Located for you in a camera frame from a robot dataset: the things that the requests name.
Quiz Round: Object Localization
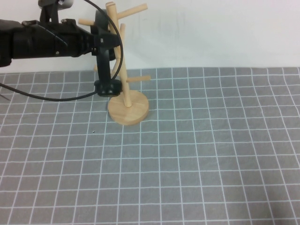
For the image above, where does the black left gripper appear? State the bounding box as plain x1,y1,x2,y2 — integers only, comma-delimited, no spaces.
11,19,121,61

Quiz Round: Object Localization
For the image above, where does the black over-ear headphones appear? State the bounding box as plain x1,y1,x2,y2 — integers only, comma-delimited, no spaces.
94,8,123,98

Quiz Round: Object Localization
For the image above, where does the wooden tree headphone stand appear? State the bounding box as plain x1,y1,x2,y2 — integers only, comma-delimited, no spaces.
78,1,152,127

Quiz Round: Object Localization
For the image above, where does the black cable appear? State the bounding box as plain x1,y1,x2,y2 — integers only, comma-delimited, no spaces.
0,0,124,102

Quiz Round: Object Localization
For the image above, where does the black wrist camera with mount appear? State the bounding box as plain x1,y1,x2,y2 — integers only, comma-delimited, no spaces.
38,0,75,23

